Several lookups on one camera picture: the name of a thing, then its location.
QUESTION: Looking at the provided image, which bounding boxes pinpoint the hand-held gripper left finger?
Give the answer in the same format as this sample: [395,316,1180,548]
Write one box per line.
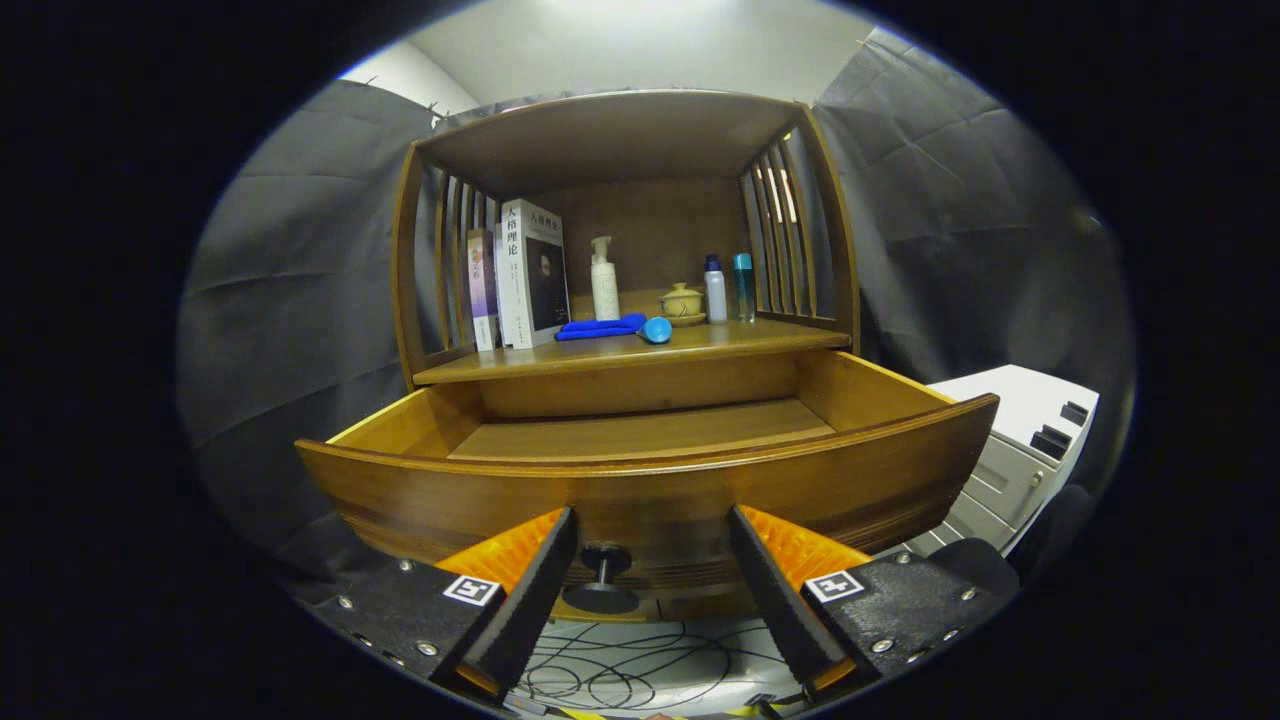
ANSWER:
[300,505,581,701]

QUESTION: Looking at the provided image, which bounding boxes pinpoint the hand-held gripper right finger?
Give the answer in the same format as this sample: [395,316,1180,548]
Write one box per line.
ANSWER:
[727,504,1011,706]

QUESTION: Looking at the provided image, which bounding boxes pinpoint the black drawer knob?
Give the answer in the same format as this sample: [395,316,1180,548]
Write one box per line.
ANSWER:
[562,541,641,615]

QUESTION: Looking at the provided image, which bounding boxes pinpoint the wooden drawer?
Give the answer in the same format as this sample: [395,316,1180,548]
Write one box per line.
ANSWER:
[295,350,1001,623]

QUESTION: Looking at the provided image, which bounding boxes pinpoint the wooden countertop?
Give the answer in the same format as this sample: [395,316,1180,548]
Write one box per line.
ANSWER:
[412,318,853,386]

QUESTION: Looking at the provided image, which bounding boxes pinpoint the white drawer unit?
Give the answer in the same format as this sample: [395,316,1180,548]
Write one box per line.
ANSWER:
[905,364,1101,556]

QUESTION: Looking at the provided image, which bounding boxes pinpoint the wooden cabinet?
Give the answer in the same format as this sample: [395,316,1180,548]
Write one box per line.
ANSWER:
[390,88,863,621]

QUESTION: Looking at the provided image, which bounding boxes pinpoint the blue folded cloth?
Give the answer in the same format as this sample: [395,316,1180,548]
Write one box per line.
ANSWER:
[555,313,648,342]

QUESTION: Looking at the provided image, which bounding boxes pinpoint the yellow lidded teacup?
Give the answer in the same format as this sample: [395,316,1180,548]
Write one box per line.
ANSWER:
[659,282,707,327]

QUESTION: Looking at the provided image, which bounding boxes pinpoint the thin purple book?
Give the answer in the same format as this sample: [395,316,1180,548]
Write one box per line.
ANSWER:
[466,228,500,352]

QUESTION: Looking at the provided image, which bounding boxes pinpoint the white pump bottle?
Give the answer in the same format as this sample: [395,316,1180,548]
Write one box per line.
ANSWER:
[589,236,621,322]

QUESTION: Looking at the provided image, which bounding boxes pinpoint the large white book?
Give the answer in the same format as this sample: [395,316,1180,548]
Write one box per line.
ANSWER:
[497,198,572,350]

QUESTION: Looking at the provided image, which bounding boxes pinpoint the black floor cables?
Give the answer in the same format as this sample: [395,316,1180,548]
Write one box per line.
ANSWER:
[515,620,801,713]

